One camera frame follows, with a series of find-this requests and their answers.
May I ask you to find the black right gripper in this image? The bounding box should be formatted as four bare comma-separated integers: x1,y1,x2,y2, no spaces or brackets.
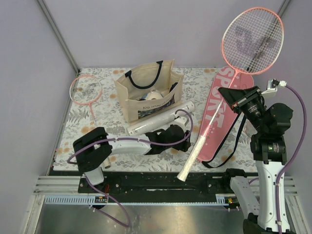
218,85,268,133

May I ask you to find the white shuttlecock tube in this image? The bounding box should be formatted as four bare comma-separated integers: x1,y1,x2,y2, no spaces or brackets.
127,101,195,136

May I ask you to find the pink racket cover bag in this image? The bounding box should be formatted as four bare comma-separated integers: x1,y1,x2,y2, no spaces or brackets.
197,66,254,162

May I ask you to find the pink badminton racket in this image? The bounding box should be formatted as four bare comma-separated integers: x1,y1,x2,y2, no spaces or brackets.
177,7,284,181
69,75,112,169

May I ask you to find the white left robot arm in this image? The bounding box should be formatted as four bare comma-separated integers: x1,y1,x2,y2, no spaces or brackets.
68,124,191,193

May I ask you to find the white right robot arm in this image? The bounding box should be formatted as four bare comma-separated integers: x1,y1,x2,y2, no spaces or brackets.
219,86,293,234

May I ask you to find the floral table mat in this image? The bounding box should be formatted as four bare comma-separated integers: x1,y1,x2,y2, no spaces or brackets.
53,68,256,173

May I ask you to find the white tape roll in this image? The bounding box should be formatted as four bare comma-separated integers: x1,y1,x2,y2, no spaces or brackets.
146,90,163,100

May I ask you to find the beige canvas tote bag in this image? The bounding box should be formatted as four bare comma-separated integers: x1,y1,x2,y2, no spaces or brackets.
114,60,184,123

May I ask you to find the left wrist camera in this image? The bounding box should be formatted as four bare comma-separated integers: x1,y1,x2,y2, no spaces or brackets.
174,116,189,128

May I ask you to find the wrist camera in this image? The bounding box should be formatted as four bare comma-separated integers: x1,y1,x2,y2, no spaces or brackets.
261,79,287,98
174,116,189,128

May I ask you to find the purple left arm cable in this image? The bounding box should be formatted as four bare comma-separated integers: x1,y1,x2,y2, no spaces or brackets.
67,109,193,165

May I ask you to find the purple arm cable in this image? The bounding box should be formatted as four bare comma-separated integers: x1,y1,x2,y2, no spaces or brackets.
274,84,307,234
67,109,193,165

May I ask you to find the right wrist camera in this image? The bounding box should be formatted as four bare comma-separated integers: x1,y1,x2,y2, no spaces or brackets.
261,79,287,98

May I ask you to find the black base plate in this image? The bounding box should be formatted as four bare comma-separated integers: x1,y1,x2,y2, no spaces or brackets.
78,170,244,204

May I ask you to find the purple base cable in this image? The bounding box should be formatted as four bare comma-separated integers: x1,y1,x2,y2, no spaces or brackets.
84,175,132,228

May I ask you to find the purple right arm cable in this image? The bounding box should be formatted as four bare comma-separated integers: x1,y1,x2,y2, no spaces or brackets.
274,84,307,234

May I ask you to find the white slotted cable duct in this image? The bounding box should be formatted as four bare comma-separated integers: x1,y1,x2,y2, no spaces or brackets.
44,195,108,205

